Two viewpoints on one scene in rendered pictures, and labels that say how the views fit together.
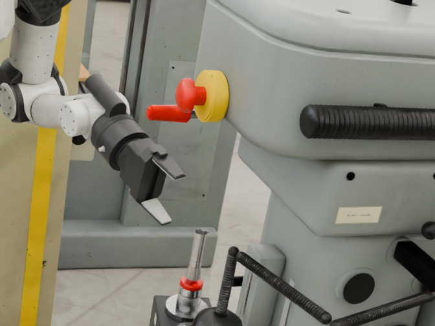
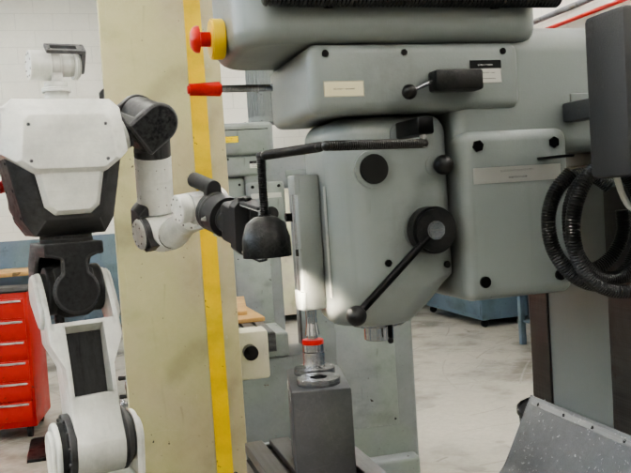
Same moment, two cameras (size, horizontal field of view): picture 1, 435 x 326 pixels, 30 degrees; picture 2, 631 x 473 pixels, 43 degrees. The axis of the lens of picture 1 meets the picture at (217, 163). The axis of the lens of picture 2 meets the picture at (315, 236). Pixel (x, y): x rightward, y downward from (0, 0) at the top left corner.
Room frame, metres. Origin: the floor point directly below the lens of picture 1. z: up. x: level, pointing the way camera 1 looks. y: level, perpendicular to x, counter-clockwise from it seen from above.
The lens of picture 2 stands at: (-0.27, -0.32, 1.52)
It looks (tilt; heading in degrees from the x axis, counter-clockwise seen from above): 3 degrees down; 10
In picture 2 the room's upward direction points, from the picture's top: 4 degrees counter-clockwise
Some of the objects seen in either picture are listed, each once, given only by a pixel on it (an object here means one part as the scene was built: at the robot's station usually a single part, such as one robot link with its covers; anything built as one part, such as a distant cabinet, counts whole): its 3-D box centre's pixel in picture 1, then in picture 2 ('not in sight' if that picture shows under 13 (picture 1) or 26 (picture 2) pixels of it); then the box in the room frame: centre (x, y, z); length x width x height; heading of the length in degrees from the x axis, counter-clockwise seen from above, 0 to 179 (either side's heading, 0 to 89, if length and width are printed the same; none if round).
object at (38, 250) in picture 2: not in sight; (63, 274); (1.48, 0.61, 1.37); 0.28 x 0.13 x 0.18; 39
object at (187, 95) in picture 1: (191, 95); (201, 39); (0.88, 0.04, 1.76); 0.04 x 0.03 x 0.04; 27
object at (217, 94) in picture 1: (210, 96); (216, 38); (0.89, 0.02, 1.76); 0.06 x 0.02 x 0.06; 27
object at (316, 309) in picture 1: (285, 289); (294, 150); (0.80, -0.10, 1.58); 0.17 x 0.01 x 0.01; 44
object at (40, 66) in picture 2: not in sight; (52, 70); (1.41, 0.56, 1.84); 0.10 x 0.07 x 0.09; 129
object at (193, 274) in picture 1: (196, 256); (311, 313); (1.42, 0.01, 1.26); 0.03 x 0.03 x 0.11
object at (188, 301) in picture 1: (189, 295); (314, 355); (1.42, 0.01, 1.17); 0.05 x 0.05 x 0.05
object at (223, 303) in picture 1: (227, 281); (262, 184); (0.87, -0.04, 1.54); 0.01 x 0.01 x 0.10
